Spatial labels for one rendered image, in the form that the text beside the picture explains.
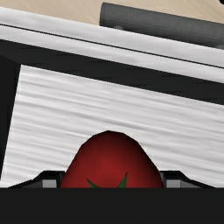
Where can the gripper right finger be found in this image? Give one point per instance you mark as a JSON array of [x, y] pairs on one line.
[[172, 180]]

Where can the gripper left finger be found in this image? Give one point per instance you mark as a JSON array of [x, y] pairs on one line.
[[49, 180]]

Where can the red tomato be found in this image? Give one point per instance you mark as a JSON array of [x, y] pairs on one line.
[[110, 160]]

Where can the grey cabinet drawer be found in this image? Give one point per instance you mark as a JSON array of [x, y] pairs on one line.
[[87, 102]]

